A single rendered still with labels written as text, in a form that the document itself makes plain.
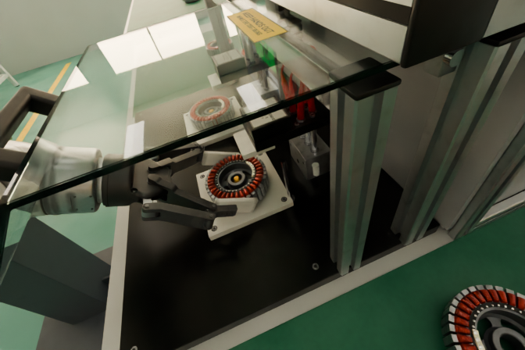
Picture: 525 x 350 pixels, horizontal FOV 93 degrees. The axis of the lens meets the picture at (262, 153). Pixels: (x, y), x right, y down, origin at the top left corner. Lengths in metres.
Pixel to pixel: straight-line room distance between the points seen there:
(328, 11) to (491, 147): 0.22
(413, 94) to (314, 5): 0.21
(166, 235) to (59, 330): 1.15
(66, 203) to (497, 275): 0.56
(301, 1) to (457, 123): 0.16
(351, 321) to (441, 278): 0.13
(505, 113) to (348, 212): 0.17
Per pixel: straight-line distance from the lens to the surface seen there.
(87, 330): 1.50
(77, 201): 0.40
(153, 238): 0.50
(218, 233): 0.43
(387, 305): 0.41
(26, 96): 0.31
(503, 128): 0.32
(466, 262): 0.46
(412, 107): 0.39
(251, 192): 0.41
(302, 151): 0.44
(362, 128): 0.17
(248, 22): 0.26
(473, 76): 0.24
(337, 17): 0.18
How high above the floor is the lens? 1.14
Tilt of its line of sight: 43 degrees down
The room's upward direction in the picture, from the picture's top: 15 degrees counter-clockwise
